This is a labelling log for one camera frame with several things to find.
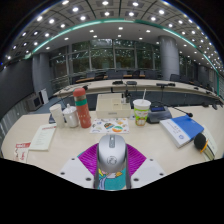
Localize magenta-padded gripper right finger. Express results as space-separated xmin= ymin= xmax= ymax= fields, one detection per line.
xmin=124 ymin=143 xmax=167 ymax=189

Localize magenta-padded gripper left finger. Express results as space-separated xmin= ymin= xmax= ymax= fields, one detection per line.
xmin=59 ymin=143 xmax=101 ymax=190

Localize silver computer mouse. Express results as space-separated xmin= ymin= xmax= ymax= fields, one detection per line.
xmin=96 ymin=134 xmax=128 ymax=174

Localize round teal cartoon mouse pad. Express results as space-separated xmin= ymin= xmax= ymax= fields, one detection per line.
xmin=77 ymin=151 xmax=128 ymax=191

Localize white printed document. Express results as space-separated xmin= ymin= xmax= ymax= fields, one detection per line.
xmin=28 ymin=123 xmax=58 ymax=152

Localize colourful sticker sheet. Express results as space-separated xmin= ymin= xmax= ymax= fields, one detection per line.
xmin=89 ymin=117 xmax=130 ymax=135

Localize white lidded mug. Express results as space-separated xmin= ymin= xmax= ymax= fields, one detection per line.
xmin=62 ymin=103 xmax=80 ymax=129

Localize black conference microphone console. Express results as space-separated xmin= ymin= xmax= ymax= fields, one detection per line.
xmin=146 ymin=105 xmax=194 ymax=125

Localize printed drink cup with straw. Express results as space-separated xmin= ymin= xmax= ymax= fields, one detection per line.
xmin=132 ymin=88 xmax=152 ymax=127

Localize blue and white book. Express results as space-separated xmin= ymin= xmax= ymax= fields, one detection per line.
xmin=159 ymin=114 xmax=205 ymax=149

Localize white paper cup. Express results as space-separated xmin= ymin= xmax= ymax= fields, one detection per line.
xmin=48 ymin=103 xmax=66 ymax=129

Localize red bottle with green band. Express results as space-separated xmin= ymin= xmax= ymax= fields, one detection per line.
xmin=72 ymin=87 xmax=93 ymax=129

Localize red and white leaflet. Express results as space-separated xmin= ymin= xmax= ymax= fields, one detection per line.
xmin=13 ymin=141 xmax=32 ymax=164

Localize cream cardboard box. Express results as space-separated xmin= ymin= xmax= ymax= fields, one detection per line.
xmin=95 ymin=93 xmax=132 ymax=120

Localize white booklet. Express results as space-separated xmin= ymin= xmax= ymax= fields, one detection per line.
xmin=199 ymin=124 xmax=219 ymax=161

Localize grey floor cabinet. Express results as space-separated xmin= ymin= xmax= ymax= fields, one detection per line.
xmin=25 ymin=93 xmax=44 ymax=112

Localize white standing board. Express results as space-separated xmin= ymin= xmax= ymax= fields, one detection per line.
xmin=39 ymin=88 xmax=50 ymax=105

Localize curved cream conference desk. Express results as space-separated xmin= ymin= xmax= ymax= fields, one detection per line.
xmin=53 ymin=78 xmax=224 ymax=105

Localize dark office chairs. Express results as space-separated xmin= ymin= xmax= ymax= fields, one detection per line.
xmin=71 ymin=68 xmax=204 ymax=85

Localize ceiling lights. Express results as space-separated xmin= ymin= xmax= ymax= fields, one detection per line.
xmin=6 ymin=0 xmax=224 ymax=68

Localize black microphone with orange ring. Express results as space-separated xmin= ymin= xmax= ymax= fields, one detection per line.
xmin=193 ymin=132 xmax=216 ymax=161

